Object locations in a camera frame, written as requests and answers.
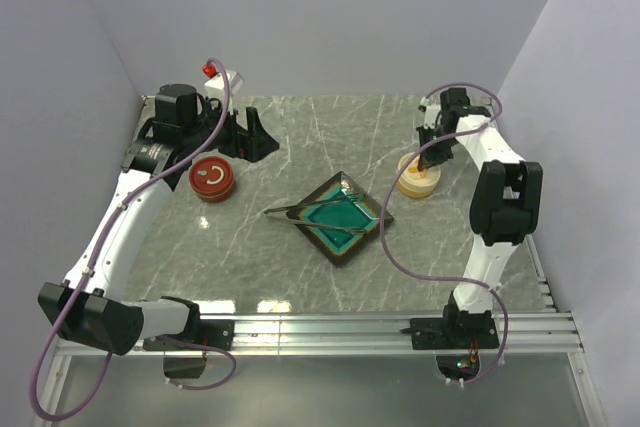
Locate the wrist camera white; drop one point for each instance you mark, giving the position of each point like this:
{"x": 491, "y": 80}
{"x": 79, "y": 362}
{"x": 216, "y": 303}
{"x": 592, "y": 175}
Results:
{"x": 431, "y": 110}
{"x": 214, "y": 86}

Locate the aluminium mounting rail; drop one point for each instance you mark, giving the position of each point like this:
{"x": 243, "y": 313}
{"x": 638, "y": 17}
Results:
{"x": 371, "y": 334}

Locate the cream white bowl container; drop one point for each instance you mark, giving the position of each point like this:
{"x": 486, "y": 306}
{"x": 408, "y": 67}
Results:
{"x": 415, "y": 194}

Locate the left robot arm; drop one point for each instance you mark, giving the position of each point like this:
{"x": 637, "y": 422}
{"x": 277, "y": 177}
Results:
{"x": 88, "y": 307}

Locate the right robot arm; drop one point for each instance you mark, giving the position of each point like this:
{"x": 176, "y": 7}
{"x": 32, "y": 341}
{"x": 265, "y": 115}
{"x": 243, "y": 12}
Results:
{"x": 504, "y": 208}

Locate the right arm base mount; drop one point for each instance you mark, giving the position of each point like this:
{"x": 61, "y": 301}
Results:
{"x": 459, "y": 339}

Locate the metal tongs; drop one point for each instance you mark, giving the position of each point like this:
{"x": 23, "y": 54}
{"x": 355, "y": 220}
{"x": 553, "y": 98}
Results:
{"x": 343, "y": 212}

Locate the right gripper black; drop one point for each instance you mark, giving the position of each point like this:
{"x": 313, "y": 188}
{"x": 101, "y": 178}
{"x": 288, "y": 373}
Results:
{"x": 428, "y": 158}

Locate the red round lid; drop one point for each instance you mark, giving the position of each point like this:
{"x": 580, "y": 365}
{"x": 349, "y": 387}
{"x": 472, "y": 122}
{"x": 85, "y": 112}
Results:
{"x": 212, "y": 179}

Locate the cream round lid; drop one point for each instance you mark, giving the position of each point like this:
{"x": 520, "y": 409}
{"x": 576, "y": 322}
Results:
{"x": 416, "y": 179}

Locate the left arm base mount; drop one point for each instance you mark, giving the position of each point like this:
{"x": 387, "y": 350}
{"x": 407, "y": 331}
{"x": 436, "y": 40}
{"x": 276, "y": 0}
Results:
{"x": 186, "y": 354}

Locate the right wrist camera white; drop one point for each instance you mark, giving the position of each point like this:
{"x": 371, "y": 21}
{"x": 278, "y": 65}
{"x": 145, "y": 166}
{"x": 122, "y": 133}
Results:
{"x": 431, "y": 110}

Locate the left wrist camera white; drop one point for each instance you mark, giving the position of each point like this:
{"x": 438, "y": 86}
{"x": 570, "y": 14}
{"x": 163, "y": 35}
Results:
{"x": 214, "y": 86}

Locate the teal square plate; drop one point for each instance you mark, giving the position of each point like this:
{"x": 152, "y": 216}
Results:
{"x": 339, "y": 247}

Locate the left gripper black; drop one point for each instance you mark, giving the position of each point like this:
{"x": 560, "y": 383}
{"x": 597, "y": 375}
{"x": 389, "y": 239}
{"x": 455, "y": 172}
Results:
{"x": 252, "y": 144}

